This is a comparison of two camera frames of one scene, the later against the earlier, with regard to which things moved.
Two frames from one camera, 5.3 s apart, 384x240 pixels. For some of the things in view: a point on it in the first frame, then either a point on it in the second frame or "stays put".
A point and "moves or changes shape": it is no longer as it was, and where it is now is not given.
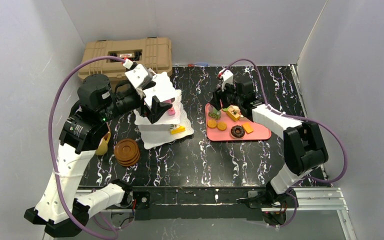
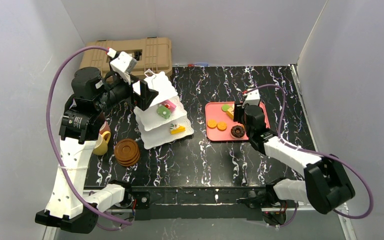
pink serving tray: x=228 y=123 stays put
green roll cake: x=215 y=114 moves or changes shape
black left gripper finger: x=157 y=108 -> x=147 y=95
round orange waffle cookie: x=212 y=123 stays put
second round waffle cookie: x=222 y=126 stays put
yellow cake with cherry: x=233 y=112 stays put
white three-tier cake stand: x=169 y=128 stays put
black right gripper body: x=225 y=98 -> x=239 y=112
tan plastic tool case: x=155 y=52 stays put
